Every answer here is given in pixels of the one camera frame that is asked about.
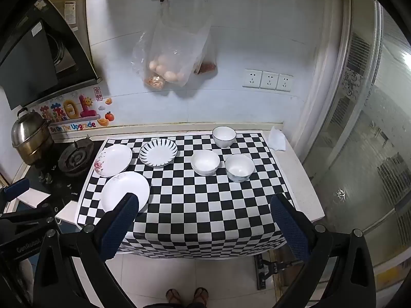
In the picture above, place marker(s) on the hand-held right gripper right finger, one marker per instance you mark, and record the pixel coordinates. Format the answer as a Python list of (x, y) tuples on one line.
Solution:
[(290, 227)]

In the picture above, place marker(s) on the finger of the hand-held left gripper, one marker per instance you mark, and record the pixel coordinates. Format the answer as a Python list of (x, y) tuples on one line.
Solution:
[(29, 216), (17, 188)]

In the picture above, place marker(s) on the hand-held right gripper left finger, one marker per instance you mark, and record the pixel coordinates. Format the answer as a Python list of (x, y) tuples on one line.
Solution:
[(118, 227)]

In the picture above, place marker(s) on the white bowl with black rim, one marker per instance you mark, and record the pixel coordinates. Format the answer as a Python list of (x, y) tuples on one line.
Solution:
[(223, 136)]

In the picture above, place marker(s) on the plain white plate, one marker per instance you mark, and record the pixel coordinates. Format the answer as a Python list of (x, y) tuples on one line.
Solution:
[(123, 187)]

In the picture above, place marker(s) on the steel steamer pot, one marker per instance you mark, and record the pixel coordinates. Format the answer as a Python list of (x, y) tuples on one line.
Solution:
[(29, 134)]

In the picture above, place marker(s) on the black gas stove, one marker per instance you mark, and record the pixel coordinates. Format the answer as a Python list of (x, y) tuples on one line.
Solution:
[(75, 160)]

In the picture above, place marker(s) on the white plate with floral print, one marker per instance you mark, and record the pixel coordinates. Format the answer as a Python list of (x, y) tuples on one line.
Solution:
[(115, 158)]

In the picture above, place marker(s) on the white bowl with blue pattern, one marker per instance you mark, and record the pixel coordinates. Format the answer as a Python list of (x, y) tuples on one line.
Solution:
[(239, 168)]

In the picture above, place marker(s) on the white plate with black stripes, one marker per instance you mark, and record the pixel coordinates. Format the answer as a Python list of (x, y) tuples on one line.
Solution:
[(158, 152)]

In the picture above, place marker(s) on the black and white checkered mat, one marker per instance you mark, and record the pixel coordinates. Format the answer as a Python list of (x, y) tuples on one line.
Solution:
[(205, 208)]

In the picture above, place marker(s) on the person's left foot in sandal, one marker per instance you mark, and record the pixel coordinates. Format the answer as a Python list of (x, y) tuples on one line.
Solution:
[(172, 296)]

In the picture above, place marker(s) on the person's foot in sandal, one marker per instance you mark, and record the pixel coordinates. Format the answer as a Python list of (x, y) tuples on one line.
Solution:
[(172, 296), (200, 295)]

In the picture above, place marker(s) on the crumpled white tissue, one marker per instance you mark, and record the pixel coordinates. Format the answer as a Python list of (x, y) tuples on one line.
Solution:
[(277, 139)]

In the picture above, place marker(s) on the person's right foot in sandal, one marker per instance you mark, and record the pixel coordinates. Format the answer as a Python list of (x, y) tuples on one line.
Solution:
[(200, 295)]

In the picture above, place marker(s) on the plain white bowl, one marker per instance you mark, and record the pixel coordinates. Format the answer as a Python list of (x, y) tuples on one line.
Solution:
[(205, 162)]

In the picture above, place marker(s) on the frosted glass sliding door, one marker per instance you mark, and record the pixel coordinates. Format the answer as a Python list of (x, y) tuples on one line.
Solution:
[(369, 134)]

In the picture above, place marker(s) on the black range hood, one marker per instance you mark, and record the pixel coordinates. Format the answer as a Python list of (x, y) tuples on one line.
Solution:
[(29, 61)]

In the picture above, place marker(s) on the clear bag with orange food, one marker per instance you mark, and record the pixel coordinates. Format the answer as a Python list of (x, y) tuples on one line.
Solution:
[(153, 80)]

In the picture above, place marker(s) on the clear plastic bag of eggs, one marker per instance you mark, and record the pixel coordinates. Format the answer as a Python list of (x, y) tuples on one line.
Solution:
[(170, 67)]

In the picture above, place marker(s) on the clear bag with red food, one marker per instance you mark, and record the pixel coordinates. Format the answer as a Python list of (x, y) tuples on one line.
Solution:
[(206, 66)]

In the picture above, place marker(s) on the colourful wall stickers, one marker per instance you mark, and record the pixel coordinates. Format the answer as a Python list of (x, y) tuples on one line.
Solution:
[(74, 109)]

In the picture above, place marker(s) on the white wall socket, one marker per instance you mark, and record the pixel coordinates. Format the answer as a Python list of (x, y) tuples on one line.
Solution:
[(252, 78), (284, 82), (269, 80)]

